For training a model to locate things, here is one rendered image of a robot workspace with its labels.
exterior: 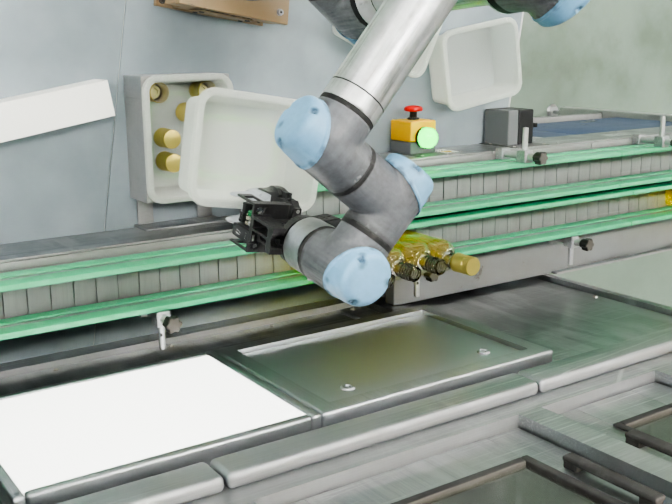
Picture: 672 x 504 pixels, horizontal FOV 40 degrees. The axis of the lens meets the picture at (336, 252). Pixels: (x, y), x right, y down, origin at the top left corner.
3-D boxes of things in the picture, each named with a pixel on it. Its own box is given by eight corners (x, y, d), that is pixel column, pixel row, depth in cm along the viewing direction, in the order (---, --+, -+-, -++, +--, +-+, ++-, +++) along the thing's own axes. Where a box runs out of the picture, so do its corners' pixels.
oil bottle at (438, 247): (366, 254, 185) (435, 276, 168) (366, 227, 184) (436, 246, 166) (388, 251, 188) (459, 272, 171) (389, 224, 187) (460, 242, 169)
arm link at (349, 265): (408, 267, 115) (369, 322, 115) (359, 239, 124) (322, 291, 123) (372, 236, 110) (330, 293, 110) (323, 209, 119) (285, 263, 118)
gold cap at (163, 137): (152, 128, 166) (162, 130, 162) (170, 126, 168) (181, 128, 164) (154, 148, 167) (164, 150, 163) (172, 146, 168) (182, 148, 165)
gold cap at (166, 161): (154, 151, 167) (164, 154, 163) (172, 150, 169) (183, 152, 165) (155, 171, 168) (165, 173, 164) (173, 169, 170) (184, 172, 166)
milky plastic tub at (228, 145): (174, 83, 138) (200, 84, 131) (298, 102, 151) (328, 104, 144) (162, 198, 140) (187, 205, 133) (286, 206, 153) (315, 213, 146)
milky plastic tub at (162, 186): (130, 199, 167) (149, 205, 160) (123, 74, 162) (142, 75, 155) (215, 189, 177) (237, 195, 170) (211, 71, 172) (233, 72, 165)
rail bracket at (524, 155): (491, 159, 200) (536, 166, 189) (492, 125, 198) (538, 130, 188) (504, 158, 202) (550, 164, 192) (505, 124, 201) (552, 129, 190)
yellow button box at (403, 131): (388, 151, 200) (410, 154, 194) (389, 116, 198) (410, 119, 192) (413, 149, 203) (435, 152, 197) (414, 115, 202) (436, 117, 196)
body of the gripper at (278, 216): (235, 189, 130) (277, 214, 120) (287, 192, 135) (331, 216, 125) (227, 241, 132) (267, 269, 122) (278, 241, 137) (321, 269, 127)
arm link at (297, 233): (350, 226, 122) (338, 283, 124) (331, 215, 126) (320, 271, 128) (302, 225, 118) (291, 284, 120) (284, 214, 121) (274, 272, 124)
